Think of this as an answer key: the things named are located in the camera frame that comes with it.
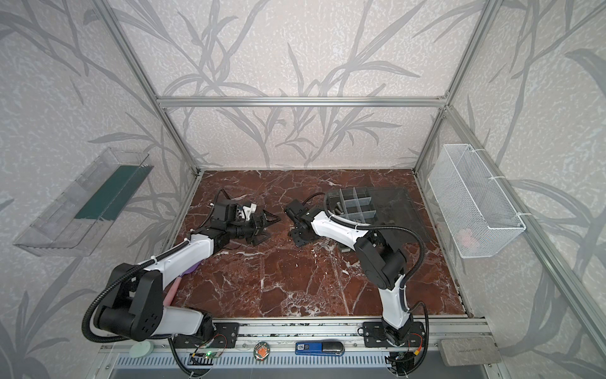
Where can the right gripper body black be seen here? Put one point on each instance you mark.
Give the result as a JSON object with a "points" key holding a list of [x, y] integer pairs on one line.
{"points": [[297, 237]]}

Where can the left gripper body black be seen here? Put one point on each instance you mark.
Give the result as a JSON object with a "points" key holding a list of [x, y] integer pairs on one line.
{"points": [[244, 230]]}

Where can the grey compartment organizer box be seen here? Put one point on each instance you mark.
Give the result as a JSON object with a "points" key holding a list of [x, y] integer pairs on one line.
{"points": [[353, 206]]}

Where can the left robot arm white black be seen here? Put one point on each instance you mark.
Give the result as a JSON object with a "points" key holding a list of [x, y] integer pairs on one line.
{"points": [[132, 307]]}

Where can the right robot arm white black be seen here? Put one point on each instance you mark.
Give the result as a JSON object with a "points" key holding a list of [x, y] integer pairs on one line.
{"points": [[379, 249]]}

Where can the pink purple spatula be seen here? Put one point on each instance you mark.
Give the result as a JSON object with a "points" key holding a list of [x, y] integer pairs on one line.
{"points": [[172, 291]]}

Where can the blue black usb device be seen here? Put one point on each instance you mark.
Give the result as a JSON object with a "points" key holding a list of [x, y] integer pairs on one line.
{"points": [[319, 348]]}

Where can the round orange button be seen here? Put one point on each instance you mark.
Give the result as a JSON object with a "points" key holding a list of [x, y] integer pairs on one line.
{"points": [[261, 351]]}

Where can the white round disc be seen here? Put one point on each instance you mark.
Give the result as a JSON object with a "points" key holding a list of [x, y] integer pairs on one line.
{"points": [[141, 349]]}

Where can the pink object in basket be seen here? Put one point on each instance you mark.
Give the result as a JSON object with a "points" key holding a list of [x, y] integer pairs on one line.
{"points": [[467, 239]]}

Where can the grey rectangular pad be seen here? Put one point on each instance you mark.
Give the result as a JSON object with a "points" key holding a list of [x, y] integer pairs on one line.
{"points": [[474, 351]]}

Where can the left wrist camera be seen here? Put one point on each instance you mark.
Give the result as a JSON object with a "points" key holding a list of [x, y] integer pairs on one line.
{"points": [[245, 212]]}

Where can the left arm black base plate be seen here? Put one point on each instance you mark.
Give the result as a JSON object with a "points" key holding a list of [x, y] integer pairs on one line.
{"points": [[223, 335]]}

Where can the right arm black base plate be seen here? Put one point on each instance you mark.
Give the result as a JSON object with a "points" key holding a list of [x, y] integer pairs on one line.
{"points": [[375, 336]]}

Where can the clear plastic wall bin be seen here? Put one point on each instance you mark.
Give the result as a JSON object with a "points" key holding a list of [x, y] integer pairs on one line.
{"points": [[75, 223]]}

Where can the white wire mesh basket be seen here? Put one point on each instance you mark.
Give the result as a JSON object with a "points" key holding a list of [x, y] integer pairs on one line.
{"points": [[470, 196]]}

